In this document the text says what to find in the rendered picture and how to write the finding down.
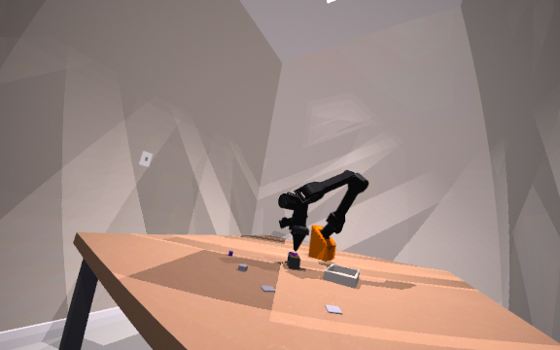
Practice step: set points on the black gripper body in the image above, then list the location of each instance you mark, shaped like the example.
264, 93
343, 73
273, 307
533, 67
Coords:
300, 227

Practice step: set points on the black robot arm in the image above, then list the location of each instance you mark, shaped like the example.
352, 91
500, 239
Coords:
315, 191

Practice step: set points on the white shallow rectangular tray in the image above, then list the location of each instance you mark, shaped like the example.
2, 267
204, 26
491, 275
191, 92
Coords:
342, 275

